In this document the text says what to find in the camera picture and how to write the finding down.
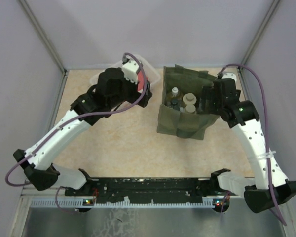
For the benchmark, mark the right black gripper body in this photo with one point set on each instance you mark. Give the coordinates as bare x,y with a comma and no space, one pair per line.
218,105

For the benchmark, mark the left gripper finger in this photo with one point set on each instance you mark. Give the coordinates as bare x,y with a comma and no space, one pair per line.
147,90
145,99

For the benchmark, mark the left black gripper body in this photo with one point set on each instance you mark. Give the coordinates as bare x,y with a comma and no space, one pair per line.
129,91

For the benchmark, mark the cream bottle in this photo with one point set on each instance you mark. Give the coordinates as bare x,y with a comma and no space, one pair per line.
189,99
191,109

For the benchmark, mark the amber liquid bottle white cap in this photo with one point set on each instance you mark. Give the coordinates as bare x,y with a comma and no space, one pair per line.
175,93

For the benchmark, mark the clear square bottle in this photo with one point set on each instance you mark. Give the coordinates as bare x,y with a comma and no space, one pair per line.
174,104

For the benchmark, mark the olive green canvas bag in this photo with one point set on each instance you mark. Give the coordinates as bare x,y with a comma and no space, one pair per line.
182,124

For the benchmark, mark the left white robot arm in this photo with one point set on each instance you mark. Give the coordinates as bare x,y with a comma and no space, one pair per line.
37,161

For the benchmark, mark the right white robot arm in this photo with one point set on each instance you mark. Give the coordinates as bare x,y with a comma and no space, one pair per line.
270,186

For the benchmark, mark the white plastic basket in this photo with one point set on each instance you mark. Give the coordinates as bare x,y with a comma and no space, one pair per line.
152,74

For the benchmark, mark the red cloth in basket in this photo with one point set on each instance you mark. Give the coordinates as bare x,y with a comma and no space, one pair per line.
140,84

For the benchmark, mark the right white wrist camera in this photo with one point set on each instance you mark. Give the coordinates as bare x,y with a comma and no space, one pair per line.
227,75

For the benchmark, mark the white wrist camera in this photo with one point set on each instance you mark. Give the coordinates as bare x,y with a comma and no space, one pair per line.
131,70
227,75

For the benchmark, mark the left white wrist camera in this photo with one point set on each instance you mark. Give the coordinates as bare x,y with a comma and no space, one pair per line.
131,70

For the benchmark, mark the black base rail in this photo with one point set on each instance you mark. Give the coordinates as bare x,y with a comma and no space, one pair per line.
147,190

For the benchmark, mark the right aluminium frame post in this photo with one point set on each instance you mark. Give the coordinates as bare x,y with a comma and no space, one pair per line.
261,30

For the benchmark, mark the aluminium frame post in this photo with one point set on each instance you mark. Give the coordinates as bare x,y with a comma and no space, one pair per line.
42,35
261,30

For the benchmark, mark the left aluminium frame post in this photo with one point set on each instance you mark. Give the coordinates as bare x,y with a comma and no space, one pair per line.
42,35

